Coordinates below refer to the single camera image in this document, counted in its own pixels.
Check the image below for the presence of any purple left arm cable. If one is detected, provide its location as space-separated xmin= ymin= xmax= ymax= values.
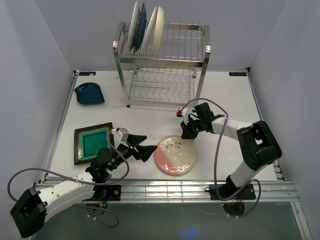
xmin=7 ymin=129 xmax=131 ymax=228

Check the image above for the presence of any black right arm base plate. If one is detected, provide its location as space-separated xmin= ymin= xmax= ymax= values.
xmin=204 ymin=183 xmax=256 ymax=200

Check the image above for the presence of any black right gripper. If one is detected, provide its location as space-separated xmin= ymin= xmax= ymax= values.
xmin=181 ymin=116 xmax=204 ymax=140

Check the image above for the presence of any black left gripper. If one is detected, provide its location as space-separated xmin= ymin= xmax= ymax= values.
xmin=108 ymin=133 xmax=157 ymax=171

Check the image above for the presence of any cream and pink branch plate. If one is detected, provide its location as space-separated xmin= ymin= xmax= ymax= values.
xmin=153 ymin=135 xmax=198 ymax=176

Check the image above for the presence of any square black teal plate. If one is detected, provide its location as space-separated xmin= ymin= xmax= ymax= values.
xmin=73 ymin=122 xmax=113 ymax=166

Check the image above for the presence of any dark teal blossom plate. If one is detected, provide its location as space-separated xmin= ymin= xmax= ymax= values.
xmin=133 ymin=3 xmax=147 ymax=53

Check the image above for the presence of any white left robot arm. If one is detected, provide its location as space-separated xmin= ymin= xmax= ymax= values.
xmin=10 ymin=132 xmax=157 ymax=238

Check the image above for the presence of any stainless steel dish rack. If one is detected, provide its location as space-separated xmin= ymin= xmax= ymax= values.
xmin=112 ymin=21 xmax=212 ymax=108

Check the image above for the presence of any cream bear plate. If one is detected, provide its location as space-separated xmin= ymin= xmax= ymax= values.
xmin=152 ymin=6 xmax=165 ymax=56

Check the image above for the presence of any left blue table label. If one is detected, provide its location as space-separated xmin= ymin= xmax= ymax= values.
xmin=79 ymin=71 xmax=96 ymax=76

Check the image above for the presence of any white green red rimmed plate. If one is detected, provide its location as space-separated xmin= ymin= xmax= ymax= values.
xmin=141 ymin=7 xmax=158 ymax=50

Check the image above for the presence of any dark blue irregular dish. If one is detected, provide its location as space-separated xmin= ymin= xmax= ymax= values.
xmin=73 ymin=82 xmax=105 ymax=106

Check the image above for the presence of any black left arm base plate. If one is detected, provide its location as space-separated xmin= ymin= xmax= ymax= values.
xmin=93 ymin=185 xmax=122 ymax=201

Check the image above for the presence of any aluminium front rail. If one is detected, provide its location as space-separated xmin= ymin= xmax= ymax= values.
xmin=28 ymin=181 xmax=301 ymax=205

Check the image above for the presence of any red and teal plate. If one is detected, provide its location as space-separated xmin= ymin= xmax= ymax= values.
xmin=127 ymin=1 xmax=140 ymax=52

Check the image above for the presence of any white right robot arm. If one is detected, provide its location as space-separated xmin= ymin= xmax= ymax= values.
xmin=176 ymin=102 xmax=283 ymax=201

